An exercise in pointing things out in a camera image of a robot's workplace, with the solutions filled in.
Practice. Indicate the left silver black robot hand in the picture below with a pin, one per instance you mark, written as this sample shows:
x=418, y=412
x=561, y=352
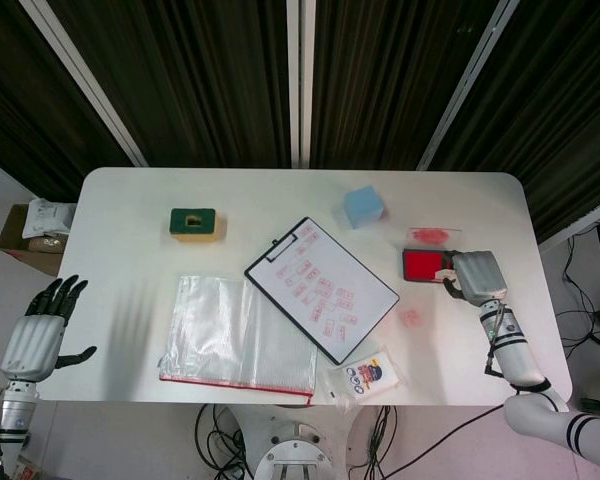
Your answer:
x=30, y=345

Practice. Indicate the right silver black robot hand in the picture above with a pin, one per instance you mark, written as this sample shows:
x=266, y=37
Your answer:
x=477, y=275

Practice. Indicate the red white rubber stamp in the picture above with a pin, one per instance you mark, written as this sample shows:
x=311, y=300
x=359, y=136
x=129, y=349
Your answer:
x=446, y=274

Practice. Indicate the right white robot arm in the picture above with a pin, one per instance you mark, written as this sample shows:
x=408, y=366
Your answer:
x=517, y=360

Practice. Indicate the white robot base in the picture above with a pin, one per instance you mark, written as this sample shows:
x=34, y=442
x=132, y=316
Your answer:
x=295, y=450

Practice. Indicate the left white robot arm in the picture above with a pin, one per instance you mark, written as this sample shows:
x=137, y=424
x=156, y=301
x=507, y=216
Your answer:
x=10, y=415

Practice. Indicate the red ink pad clear lid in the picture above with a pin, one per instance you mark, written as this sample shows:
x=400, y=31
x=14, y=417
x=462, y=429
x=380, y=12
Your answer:
x=422, y=265

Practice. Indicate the brown cardboard box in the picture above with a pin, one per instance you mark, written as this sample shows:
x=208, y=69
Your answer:
x=12, y=240

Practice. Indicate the white paper red stamp marks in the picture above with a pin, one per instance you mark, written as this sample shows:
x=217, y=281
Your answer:
x=360, y=280

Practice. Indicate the colourful snack package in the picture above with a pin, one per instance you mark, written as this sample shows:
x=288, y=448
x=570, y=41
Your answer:
x=27, y=470

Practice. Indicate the white printed plastic bag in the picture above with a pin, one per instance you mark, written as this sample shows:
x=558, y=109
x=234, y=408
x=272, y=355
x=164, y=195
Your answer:
x=47, y=217

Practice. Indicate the light blue foam cube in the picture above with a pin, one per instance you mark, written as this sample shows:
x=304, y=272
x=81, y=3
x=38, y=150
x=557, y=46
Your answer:
x=362, y=207

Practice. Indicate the packaged white melamine sponge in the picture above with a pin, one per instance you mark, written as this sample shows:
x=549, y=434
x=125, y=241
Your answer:
x=367, y=377

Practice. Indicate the yellow sponge holed green top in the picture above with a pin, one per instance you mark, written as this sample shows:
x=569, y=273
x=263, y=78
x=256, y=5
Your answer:
x=180, y=222

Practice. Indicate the clear mesh pouch red zipper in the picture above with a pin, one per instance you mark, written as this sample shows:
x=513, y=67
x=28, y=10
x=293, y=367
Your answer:
x=230, y=335

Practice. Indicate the black clipboard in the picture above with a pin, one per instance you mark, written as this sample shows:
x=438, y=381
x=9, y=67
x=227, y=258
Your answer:
x=247, y=272

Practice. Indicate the dark pleated curtain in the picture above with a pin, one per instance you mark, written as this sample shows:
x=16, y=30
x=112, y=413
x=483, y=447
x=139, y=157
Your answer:
x=205, y=75

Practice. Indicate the white slanted frame post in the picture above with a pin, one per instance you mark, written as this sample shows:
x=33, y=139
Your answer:
x=85, y=85
x=467, y=85

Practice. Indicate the white vertical frame post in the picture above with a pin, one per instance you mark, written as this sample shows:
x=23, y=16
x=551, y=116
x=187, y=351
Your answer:
x=300, y=85

